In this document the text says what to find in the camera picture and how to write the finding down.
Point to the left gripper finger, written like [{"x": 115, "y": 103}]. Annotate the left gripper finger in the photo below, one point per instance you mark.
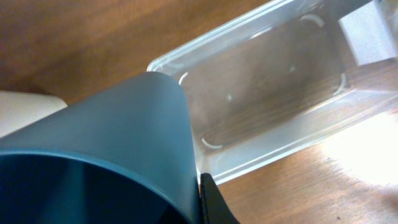
[{"x": 214, "y": 209}]

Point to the blue cup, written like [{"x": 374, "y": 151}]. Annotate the blue cup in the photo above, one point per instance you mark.
[{"x": 124, "y": 155}]

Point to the clear plastic container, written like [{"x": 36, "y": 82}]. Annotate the clear plastic container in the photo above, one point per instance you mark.
[{"x": 283, "y": 77}]

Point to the beige cup far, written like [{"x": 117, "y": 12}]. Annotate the beige cup far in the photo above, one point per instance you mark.
[{"x": 21, "y": 109}]

